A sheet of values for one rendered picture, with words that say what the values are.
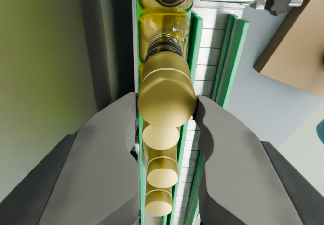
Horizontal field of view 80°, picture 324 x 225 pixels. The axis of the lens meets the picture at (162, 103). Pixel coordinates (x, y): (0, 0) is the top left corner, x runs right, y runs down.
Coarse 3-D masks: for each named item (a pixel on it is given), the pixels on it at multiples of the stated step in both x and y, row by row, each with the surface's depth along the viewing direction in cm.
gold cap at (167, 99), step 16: (160, 64) 12; (176, 64) 12; (144, 80) 11; (160, 80) 10; (176, 80) 10; (144, 96) 11; (160, 96) 11; (176, 96) 11; (192, 96) 11; (144, 112) 11; (160, 112) 11; (176, 112) 11; (192, 112) 11
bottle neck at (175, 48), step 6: (156, 36) 19; (162, 36) 18; (168, 36) 19; (150, 42) 19; (156, 42) 17; (162, 42) 16; (168, 42) 16; (174, 42) 17; (150, 48) 16; (156, 48) 15; (162, 48) 15; (168, 48) 15; (174, 48) 15; (180, 48) 17; (150, 54) 15; (180, 54) 15
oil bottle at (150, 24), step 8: (144, 16) 20; (152, 16) 20; (160, 16) 20; (168, 16) 20; (176, 16) 20; (184, 16) 20; (144, 24) 19; (152, 24) 19; (160, 24) 19; (168, 24) 19; (176, 24) 19; (184, 24) 20; (144, 32) 19; (152, 32) 19; (160, 32) 19; (168, 32) 19; (176, 32) 19; (184, 32) 20; (144, 40) 20; (176, 40) 19; (184, 40) 20; (144, 48) 20; (184, 48) 20; (144, 56) 21; (184, 56) 21; (144, 64) 22
